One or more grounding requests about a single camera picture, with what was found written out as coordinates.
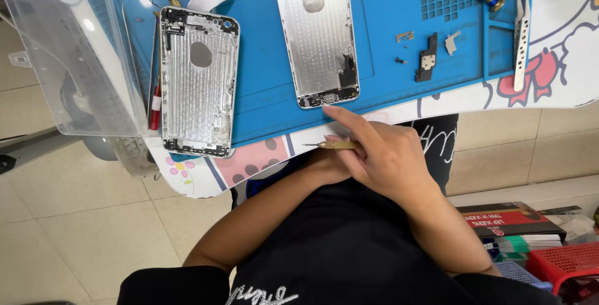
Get black phone speaker module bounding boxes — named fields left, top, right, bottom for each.
left=415, top=32, right=439, bottom=83

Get white cartoon desk mat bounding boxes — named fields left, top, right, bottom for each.
left=140, top=0, right=599, bottom=200

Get red and black box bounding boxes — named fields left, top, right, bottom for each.
left=456, top=201, right=568, bottom=241

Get clean silver phone housing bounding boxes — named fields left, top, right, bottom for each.
left=271, top=0, right=361, bottom=109

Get blue silicone repair mat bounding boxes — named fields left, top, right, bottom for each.
left=70, top=0, right=535, bottom=149

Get blue plastic basket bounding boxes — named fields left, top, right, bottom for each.
left=493, top=260, right=554, bottom=293

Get red handled tool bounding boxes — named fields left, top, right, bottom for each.
left=148, top=76, right=163, bottom=131

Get stack of small boxes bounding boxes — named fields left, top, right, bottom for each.
left=481, top=234, right=563, bottom=263

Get thin brass precision screwdriver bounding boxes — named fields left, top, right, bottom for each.
left=302, top=140, right=364, bottom=152

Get silver metal bracket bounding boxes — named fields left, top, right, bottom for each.
left=444, top=31, right=462, bottom=57

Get clear plastic box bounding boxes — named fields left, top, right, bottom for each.
left=0, top=0, right=149, bottom=137

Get person's left hand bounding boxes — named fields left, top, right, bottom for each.
left=304, top=148, right=357, bottom=186

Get red plastic basket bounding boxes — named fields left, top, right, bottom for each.
left=526, top=241, right=599, bottom=297

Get person's right hand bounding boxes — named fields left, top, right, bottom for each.
left=323, top=106, right=443, bottom=210

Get person's black printed clothing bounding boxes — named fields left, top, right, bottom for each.
left=117, top=114, right=562, bottom=305

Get worn silver phone housing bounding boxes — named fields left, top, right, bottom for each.
left=159, top=7, right=241, bottom=159

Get grey furniture base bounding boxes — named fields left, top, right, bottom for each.
left=0, top=126, right=119, bottom=175

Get thin metal tweezers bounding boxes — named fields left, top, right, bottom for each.
left=148, top=11, right=161, bottom=109

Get silver perforated tweezers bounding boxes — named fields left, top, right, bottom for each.
left=513, top=0, right=535, bottom=92

